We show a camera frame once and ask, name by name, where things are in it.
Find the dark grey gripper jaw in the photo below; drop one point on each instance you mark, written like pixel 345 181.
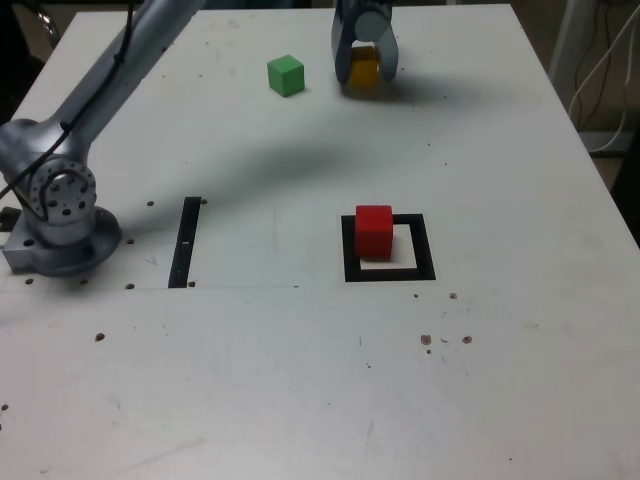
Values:
pixel 341 55

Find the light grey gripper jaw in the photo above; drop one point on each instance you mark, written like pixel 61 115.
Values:
pixel 375 25

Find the yellow cube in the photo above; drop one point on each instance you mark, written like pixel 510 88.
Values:
pixel 364 72

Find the green cube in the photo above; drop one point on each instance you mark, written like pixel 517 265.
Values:
pixel 285 75

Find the red cube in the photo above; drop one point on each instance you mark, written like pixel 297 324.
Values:
pixel 374 235

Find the black tape square outline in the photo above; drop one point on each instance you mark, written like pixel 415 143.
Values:
pixel 385 275

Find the white furniture leg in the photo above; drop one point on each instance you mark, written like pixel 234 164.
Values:
pixel 562 45

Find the black tape strip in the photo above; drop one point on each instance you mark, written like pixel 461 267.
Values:
pixel 182 250

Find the chrome tube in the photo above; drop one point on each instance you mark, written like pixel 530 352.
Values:
pixel 50 25

